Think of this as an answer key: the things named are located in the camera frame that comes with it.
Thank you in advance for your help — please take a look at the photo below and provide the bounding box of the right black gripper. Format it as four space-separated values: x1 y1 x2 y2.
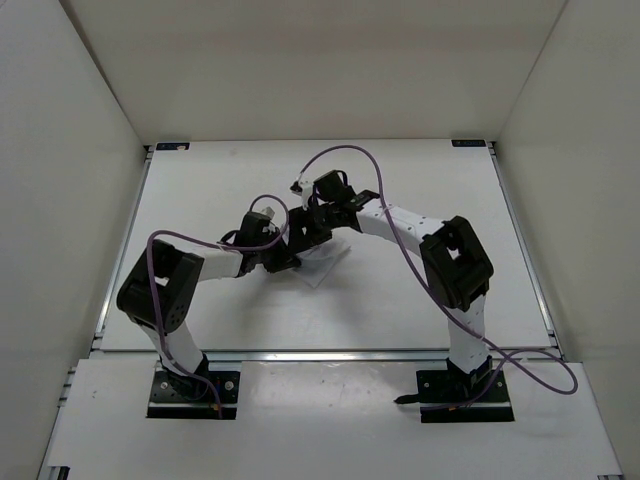
287 204 339 257

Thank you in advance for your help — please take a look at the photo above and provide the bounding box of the white skirt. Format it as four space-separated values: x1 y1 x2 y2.
293 238 351 288

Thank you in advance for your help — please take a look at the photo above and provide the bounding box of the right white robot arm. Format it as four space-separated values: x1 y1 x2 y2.
287 170 494 401

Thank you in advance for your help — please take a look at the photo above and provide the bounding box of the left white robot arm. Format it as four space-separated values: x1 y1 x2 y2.
116 212 301 398

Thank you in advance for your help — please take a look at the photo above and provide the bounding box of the left blue corner label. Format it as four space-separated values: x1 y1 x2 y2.
155 142 190 151

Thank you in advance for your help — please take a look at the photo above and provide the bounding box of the blue corner label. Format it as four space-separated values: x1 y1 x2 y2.
155 142 190 151
451 139 486 148

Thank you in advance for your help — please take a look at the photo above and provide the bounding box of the right blue corner label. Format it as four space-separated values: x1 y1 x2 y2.
451 139 486 148

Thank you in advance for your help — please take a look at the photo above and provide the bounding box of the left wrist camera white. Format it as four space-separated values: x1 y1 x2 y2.
260 206 275 220

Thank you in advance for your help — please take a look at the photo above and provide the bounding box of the aluminium rail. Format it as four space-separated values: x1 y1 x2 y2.
206 350 448 362

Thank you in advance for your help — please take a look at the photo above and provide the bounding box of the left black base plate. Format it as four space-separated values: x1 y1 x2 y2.
146 365 241 421

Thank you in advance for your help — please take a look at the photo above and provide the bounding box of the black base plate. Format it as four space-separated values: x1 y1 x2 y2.
394 369 515 424
146 365 241 421

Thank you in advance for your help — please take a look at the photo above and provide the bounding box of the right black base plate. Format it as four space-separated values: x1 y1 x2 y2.
394 369 515 424

